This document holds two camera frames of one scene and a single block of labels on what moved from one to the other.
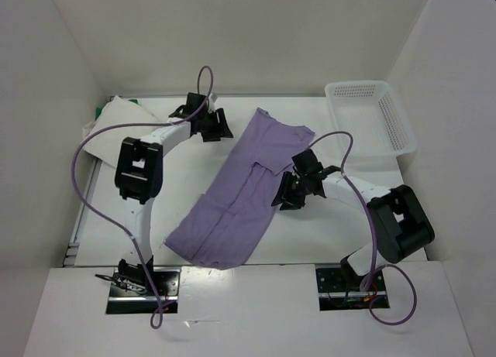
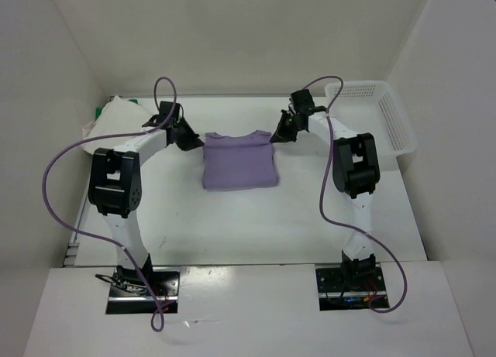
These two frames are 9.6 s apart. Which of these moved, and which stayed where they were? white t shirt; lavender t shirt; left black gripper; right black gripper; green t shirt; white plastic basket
Moved: lavender t shirt; right black gripper; left black gripper
Stayed: green t shirt; white t shirt; white plastic basket
